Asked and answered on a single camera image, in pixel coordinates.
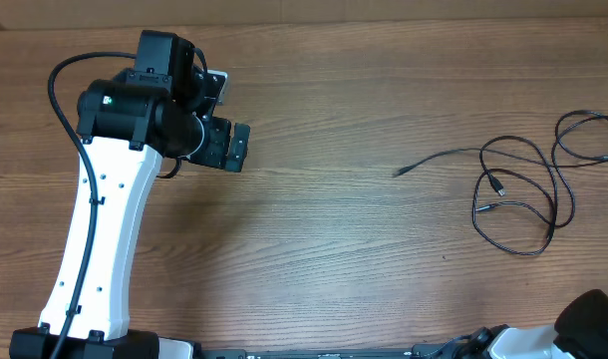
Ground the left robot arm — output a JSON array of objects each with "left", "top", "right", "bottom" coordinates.
[{"left": 9, "top": 30, "right": 250, "bottom": 358}]

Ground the black usb cable one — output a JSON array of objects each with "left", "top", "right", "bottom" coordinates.
[{"left": 392, "top": 147, "right": 608, "bottom": 179}]

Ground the black usb cable two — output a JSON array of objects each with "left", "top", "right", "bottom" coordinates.
[{"left": 475, "top": 109, "right": 608, "bottom": 230}]

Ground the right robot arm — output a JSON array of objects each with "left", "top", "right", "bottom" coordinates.
[{"left": 452, "top": 289, "right": 608, "bottom": 359}]

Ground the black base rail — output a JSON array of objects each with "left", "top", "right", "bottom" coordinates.
[{"left": 196, "top": 341, "right": 480, "bottom": 359}]

